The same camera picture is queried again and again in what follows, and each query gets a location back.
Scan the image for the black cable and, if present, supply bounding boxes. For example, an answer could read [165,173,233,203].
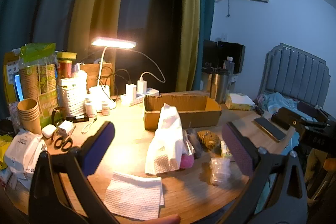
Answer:
[100,62,131,99]

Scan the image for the green paper cup package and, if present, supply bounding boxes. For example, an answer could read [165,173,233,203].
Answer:
[19,42,59,126]

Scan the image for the white charging cable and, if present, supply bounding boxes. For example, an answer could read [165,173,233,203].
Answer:
[135,50,166,83]

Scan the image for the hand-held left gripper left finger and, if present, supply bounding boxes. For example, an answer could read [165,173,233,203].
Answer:
[29,121,118,224]

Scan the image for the white woven basket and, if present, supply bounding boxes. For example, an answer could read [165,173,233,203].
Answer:
[57,76,88,117]

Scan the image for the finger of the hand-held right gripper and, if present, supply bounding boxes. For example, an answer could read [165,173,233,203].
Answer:
[297,101,330,123]
[271,108,305,132]

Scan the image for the black monitor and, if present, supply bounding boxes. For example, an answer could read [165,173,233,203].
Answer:
[203,39,246,74]

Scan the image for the black handled scissors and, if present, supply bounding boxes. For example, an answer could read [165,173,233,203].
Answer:
[53,126,74,152]

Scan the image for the yellow tissue pack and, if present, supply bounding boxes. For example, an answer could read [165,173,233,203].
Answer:
[225,93,256,111]

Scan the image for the black smartphone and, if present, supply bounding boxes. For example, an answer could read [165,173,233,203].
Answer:
[253,116,287,142]

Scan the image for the clear water bottle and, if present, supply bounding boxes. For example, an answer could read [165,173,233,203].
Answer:
[223,56,235,75]

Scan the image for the white desk lamp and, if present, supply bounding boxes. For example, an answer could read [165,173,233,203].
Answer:
[89,37,137,110]

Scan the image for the white wall charger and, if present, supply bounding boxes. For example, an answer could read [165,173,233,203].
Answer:
[125,83,137,99]
[138,78,148,94]

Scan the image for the grey padded bed headboard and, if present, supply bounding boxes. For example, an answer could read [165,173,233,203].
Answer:
[259,42,331,112]

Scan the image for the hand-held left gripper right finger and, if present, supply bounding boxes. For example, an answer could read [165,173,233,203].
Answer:
[222,122,309,224]

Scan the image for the stack of brown paper cups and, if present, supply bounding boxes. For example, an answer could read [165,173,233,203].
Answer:
[17,98,42,134]

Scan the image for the light blue blanket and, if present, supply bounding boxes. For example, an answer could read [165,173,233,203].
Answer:
[257,92,301,121]

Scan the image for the small white tube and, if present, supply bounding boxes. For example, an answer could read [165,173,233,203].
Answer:
[220,140,232,159]

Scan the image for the white cube charger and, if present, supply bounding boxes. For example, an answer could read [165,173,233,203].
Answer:
[58,120,76,136]

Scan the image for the white earbuds case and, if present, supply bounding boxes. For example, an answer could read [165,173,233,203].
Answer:
[41,125,57,139]

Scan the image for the clear plastic wrap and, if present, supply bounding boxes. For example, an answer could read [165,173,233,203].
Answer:
[209,156,231,186]

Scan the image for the cardboard box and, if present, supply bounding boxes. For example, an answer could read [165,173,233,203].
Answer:
[143,91,222,131]

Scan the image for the yellow curtain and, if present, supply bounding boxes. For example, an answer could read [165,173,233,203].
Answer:
[68,0,133,65]
[175,0,205,92]

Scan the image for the yellow box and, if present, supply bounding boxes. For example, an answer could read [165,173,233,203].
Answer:
[3,51,22,104]

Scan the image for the person's left hand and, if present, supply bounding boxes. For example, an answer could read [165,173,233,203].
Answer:
[143,214,181,224]

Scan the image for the jar with yellow lid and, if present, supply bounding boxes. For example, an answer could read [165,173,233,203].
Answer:
[57,52,77,80]

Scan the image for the white wet wipes pack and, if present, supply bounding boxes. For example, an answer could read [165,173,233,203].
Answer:
[4,129,48,180]

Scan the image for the white paper towel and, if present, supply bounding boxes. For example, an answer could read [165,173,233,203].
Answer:
[145,103,184,175]
[104,172,165,221]

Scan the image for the stainless steel tumbler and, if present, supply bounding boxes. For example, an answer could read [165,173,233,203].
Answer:
[209,68,231,104]

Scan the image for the pink fuzzy cloth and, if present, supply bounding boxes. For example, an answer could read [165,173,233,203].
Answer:
[180,154,195,170]

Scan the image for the white power strip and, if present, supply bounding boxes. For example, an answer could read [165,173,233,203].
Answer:
[120,87,160,106]

